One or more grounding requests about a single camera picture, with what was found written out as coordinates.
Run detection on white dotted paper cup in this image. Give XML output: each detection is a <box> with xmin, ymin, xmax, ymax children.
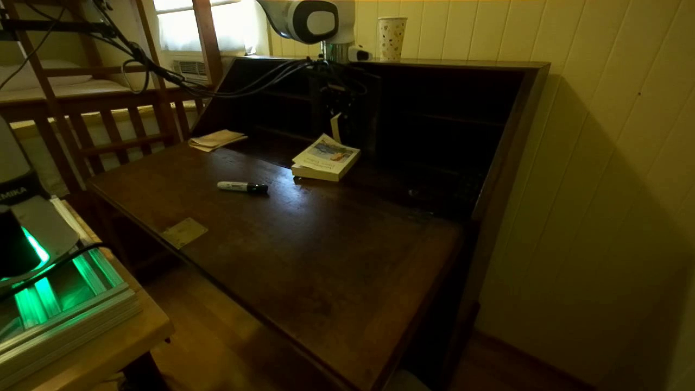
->
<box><xmin>376</xmin><ymin>16</ymin><xmax>407</xmax><ymax>65</ymax></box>

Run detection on black cable on device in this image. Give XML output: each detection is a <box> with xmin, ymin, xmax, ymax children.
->
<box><xmin>0</xmin><ymin>242</ymin><xmax>112</xmax><ymax>300</ymax></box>

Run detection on green lit device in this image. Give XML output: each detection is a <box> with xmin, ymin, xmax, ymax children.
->
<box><xmin>0</xmin><ymin>193</ymin><xmax>141</xmax><ymax>367</ymax></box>

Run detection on dark wooden secretary desk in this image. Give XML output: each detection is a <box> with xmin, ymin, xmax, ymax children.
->
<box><xmin>84</xmin><ymin>55</ymin><xmax>552</xmax><ymax>391</ymax></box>

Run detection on wooden ladder frame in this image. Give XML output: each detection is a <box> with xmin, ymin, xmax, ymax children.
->
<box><xmin>0</xmin><ymin>0</ymin><xmax>182</xmax><ymax>148</ymax></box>

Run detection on window air conditioner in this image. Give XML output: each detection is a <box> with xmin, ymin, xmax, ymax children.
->
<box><xmin>172</xmin><ymin>59</ymin><xmax>212</xmax><ymax>88</ymax></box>

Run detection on wooden slatted railing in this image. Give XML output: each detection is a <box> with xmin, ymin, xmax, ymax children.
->
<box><xmin>0</xmin><ymin>84</ymin><xmax>212</xmax><ymax>197</ymax></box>

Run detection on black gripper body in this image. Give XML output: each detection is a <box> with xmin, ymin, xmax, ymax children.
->
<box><xmin>314</xmin><ymin>56</ymin><xmax>374</xmax><ymax>118</ymax></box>

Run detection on stacked books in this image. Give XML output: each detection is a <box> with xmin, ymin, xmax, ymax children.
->
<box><xmin>288</xmin><ymin>133</ymin><xmax>362</xmax><ymax>185</ymax></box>

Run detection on yellowish card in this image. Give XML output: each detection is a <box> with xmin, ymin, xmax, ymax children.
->
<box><xmin>159</xmin><ymin>216</ymin><xmax>211</xmax><ymax>250</ymax></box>

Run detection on white folded paper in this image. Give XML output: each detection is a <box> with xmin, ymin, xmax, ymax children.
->
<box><xmin>186</xmin><ymin>129</ymin><xmax>250</xmax><ymax>154</ymax></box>

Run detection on black and white marker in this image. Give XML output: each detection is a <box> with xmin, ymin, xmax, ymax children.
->
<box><xmin>215</xmin><ymin>178</ymin><xmax>271</xmax><ymax>197</ymax></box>

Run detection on black cable bundle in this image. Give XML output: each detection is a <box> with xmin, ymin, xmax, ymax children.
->
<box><xmin>0</xmin><ymin>0</ymin><xmax>322</xmax><ymax>99</ymax></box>

